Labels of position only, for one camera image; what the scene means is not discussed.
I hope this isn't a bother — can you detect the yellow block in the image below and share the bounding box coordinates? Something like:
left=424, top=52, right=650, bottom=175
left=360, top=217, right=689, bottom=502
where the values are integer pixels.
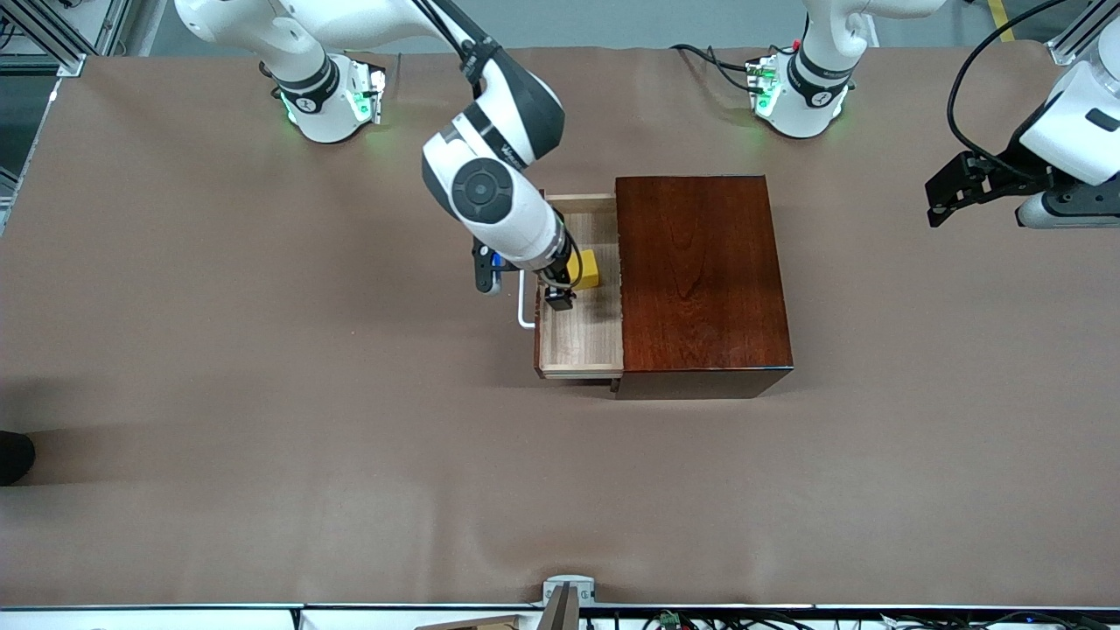
left=567, top=249, right=601, bottom=291

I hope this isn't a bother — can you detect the light wood drawer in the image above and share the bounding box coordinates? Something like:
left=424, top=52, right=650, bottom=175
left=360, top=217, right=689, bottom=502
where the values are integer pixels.
left=534, top=188, right=626, bottom=382

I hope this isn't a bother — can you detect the dark brown wooden cabinet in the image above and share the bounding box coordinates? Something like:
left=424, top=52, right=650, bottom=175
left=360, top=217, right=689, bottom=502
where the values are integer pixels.
left=615, top=175, right=795, bottom=401

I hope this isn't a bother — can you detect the brown table mat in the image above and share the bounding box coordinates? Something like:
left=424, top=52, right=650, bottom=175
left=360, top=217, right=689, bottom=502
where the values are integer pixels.
left=0, top=39, right=1120, bottom=609

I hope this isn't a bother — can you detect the brown wooden board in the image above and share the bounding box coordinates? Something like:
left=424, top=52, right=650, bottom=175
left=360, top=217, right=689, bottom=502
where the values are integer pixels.
left=416, top=615, right=522, bottom=630

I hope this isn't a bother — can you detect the black shoe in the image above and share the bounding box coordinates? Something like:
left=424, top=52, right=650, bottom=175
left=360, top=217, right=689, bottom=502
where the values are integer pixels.
left=0, top=430, right=38, bottom=487

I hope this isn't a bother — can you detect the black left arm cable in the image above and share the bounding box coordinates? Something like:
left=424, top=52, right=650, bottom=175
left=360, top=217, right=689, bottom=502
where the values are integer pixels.
left=948, top=0, right=1073, bottom=172

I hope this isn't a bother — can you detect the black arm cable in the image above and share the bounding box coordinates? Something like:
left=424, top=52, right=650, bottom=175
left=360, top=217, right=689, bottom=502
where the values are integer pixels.
left=409, top=0, right=493, bottom=87
left=948, top=0, right=1073, bottom=172

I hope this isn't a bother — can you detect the aluminium frame profile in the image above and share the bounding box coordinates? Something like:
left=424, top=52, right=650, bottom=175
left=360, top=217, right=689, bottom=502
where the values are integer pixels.
left=0, top=0, right=132, bottom=78
left=1046, top=0, right=1120, bottom=67

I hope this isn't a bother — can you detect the black base cable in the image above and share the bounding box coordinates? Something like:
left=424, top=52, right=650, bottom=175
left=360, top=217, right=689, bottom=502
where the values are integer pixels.
left=670, top=42, right=764, bottom=95

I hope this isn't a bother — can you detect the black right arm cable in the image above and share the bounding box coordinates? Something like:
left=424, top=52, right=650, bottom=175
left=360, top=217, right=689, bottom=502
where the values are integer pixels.
left=409, top=0, right=493, bottom=87

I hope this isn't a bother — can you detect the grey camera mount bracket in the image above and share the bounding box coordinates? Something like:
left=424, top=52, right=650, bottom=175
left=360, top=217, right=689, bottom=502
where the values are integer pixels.
left=542, top=575, right=598, bottom=630

